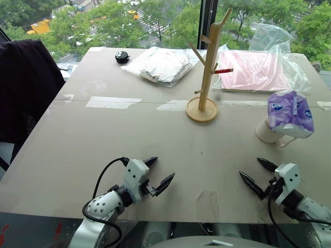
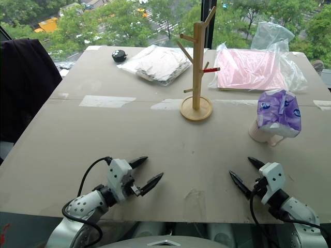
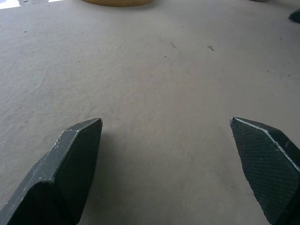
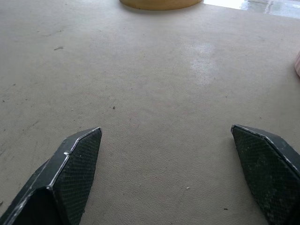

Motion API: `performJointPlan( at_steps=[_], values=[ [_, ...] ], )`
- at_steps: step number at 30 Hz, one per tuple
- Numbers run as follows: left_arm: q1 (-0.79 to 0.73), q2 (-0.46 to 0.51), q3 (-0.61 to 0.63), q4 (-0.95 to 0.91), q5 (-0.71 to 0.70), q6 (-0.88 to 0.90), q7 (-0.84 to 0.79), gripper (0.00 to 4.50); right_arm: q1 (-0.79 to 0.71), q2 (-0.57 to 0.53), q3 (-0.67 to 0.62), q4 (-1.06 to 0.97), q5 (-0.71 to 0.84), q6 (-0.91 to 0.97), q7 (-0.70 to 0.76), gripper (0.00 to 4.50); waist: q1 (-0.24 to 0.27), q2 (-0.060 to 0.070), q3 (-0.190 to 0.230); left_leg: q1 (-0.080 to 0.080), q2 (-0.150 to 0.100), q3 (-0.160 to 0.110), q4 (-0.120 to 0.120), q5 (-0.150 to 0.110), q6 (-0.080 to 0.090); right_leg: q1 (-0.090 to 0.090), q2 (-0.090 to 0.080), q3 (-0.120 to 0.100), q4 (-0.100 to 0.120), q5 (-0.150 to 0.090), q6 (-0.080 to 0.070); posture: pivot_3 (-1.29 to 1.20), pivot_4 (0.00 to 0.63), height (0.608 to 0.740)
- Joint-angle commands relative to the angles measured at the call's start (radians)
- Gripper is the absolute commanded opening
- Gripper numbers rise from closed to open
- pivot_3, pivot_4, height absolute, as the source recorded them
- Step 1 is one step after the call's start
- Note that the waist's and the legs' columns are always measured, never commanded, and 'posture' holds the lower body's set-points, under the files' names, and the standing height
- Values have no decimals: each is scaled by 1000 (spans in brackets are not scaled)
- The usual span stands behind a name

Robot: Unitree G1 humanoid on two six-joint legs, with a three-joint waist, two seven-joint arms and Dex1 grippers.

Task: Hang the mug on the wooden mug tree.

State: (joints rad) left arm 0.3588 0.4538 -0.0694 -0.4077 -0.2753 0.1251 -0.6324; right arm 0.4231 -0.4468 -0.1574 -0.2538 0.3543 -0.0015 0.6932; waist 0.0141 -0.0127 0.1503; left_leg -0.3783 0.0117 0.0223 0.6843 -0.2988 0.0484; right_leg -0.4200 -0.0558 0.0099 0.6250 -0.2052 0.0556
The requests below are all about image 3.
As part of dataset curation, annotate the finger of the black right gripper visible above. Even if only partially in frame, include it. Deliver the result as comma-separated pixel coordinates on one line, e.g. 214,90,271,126
288,8,300,23

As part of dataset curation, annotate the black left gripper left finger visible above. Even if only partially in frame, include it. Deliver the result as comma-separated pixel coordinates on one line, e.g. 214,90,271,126
0,118,103,225

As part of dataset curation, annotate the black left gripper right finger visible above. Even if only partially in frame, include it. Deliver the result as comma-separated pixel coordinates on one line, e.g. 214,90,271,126
229,117,300,225

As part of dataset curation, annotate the yellow round object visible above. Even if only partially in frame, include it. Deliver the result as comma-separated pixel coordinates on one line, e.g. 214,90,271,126
81,0,150,7

